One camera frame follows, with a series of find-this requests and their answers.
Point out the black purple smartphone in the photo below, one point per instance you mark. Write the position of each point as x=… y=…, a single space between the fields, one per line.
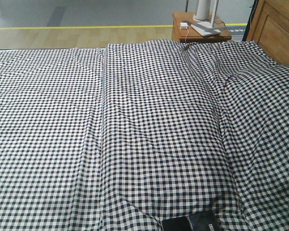
x=202 y=221

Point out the black white checkered bedsheet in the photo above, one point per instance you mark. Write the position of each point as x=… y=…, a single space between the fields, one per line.
x=124 y=137

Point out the white charger adapter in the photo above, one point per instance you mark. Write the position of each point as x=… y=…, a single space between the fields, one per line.
x=183 y=26

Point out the wooden headboard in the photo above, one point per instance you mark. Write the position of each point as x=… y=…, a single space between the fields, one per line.
x=270 y=28

